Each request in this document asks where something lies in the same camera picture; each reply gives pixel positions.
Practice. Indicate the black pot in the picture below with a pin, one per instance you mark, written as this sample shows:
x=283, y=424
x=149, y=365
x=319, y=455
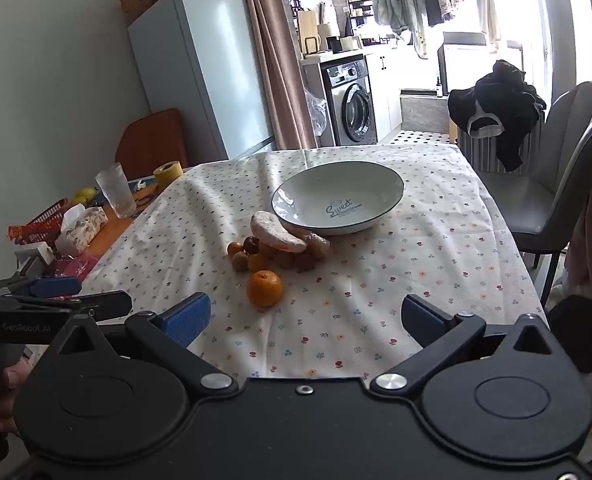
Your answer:
x=335, y=44

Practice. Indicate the pink packet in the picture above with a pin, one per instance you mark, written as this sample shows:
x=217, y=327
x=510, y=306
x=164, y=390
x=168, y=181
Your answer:
x=76, y=265

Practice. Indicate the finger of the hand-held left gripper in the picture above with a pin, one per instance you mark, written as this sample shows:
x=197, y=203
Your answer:
x=56, y=286
x=106, y=302

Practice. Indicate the orange chair back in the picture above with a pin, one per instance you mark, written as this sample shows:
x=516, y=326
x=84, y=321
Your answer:
x=151, y=145

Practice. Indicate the person's left hand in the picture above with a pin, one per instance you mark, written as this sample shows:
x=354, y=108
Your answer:
x=12, y=375

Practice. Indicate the small yellow-green fruit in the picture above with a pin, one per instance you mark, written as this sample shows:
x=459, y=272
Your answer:
x=240, y=261

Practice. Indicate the white paper roll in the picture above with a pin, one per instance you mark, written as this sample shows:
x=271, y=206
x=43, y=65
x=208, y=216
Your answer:
x=326, y=35

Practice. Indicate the silver washing machine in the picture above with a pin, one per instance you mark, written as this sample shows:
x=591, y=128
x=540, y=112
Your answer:
x=351, y=105

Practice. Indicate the yellow-green pear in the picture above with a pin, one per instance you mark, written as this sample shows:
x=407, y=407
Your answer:
x=86, y=194

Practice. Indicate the pale green hanging garment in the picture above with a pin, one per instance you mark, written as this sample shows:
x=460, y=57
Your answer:
x=400, y=0

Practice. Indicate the grey upholstered chair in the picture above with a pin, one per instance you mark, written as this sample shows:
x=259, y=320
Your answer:
x=555, y=180

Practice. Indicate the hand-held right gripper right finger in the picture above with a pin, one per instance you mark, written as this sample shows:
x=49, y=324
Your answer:
x=422, y=316

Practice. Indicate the white pot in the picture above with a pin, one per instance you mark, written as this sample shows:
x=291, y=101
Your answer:
x=351, y=43

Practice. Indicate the red plastic basket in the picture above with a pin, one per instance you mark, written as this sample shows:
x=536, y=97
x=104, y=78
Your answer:
x=46, y=217

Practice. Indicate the white kitchen cabinet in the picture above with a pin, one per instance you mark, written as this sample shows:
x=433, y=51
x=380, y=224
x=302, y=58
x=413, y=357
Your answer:
x=385, y=90

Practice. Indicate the white bowl with dark rim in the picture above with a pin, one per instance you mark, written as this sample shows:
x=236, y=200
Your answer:
x=336, y=185

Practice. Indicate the clear plastic bag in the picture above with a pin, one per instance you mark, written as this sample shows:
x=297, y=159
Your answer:
x=318, y=110

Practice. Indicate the floral tissue pack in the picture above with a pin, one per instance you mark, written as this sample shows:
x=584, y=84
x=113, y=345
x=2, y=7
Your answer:
x=83, y=227

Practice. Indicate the small brown longan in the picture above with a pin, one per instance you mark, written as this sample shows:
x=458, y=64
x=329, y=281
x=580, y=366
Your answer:
x=284, y=259
x=305, y=262

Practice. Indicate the white refrigerator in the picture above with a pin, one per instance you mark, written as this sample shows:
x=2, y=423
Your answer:
x=201, y=70

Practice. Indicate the pink curtain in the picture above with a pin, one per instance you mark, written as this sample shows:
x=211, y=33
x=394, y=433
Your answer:
x=281, y=70

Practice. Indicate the striped chair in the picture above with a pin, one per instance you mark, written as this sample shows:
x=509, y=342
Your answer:
x=480, y=152

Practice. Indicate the yellow tape roll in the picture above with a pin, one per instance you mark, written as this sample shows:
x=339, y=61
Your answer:
x=168, y=175

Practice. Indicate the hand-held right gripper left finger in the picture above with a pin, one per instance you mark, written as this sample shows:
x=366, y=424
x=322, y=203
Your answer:
x=190, y=316

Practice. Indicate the pink peeled pomelo slice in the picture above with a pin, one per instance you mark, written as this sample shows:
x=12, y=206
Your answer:
x=272, y=230

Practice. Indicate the white appliance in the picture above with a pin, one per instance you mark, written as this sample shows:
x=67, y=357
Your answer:
x=470, y=65

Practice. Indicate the black clothing pile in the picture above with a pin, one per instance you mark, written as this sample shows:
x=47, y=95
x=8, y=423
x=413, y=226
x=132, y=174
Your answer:
x=505, y=105

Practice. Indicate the dark cloth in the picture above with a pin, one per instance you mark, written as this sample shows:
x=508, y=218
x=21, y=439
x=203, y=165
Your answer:
x=583, y=332

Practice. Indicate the small orange kumquat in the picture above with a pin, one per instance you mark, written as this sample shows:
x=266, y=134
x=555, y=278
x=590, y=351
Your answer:
x=257, y=263
x=234, y=248

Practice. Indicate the wooden cutting board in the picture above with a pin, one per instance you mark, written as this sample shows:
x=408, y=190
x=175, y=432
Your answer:
x=307, y=30

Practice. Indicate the floral tablecloth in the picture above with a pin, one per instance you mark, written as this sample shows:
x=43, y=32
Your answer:
x=400, y=270

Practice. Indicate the orange mandarin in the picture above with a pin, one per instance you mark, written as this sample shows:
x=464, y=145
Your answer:
x=264, y=288

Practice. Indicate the clear drinking glass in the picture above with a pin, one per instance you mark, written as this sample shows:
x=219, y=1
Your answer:
x=117, y=192

